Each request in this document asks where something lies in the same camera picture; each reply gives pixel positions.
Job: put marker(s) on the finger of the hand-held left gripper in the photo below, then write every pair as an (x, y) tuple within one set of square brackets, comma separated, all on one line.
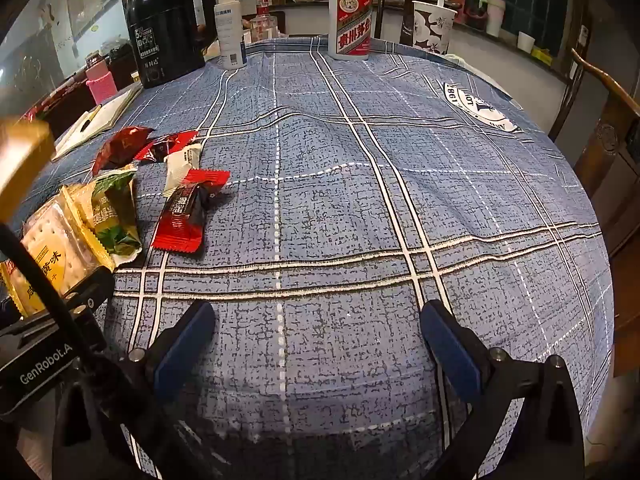
[(95, 287)]

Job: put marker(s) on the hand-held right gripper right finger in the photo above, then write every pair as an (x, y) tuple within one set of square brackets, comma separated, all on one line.
[(450, 355)]

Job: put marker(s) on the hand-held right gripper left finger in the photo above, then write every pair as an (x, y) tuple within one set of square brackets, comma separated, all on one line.
[(184, 352)]

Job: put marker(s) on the yellow cracker packet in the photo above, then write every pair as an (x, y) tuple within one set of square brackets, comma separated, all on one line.
[(47, 260)]

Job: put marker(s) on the green snack packet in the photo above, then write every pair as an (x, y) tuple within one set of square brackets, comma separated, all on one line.
[(112, 210)]

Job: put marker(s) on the red and black snack packet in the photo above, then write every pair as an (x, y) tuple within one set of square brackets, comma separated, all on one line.
[(186, 210)]

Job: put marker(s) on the yellow cardboard box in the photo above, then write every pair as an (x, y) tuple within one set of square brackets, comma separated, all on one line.
[(20, 160)]

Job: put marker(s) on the dark red snack packet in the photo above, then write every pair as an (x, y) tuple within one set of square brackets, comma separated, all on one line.
[(120, 149)]

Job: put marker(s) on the white snack packet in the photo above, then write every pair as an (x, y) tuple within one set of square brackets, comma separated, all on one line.
[(181, 165)]

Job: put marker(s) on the small red snack packet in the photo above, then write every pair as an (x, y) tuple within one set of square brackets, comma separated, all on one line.
[(167, 146)]

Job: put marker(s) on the black pen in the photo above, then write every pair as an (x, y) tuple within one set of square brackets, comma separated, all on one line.
[(84, 122)]

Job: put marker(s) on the open notebook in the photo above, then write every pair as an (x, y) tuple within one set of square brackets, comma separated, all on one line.
[(97, 119)]

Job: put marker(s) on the blue plaid tablecloth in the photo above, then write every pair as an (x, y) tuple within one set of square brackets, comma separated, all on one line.
[(325, 200)]

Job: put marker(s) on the pink cup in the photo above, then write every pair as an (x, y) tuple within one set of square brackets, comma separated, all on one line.
[(102, 82)]

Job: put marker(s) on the black electric kettle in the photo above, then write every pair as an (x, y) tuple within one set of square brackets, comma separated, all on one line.
[(167, 30)]

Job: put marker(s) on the wooden chair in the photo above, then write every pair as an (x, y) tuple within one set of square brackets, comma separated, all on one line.
[(600, 125), (392, 10)]

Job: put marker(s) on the framed picture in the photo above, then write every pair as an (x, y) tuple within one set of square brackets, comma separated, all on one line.
[(90, 5)]

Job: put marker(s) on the white spray bottle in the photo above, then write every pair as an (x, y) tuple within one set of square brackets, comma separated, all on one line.
[(230, 25)]

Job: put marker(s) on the clear bottle red cap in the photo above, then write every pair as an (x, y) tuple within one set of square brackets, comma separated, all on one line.
[(262, 20)]

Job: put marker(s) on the small white cup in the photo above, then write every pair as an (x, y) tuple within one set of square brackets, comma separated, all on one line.
[(525, 41)]

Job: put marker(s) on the floral paper cup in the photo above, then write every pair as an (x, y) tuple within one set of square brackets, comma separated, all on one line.
[(432, 25)]

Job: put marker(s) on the white tumbler with straw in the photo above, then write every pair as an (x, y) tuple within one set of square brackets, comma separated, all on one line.
[(495, 14)]

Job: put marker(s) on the white liquor bottle red label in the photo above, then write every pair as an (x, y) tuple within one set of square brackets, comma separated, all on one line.
[(350, 10)]

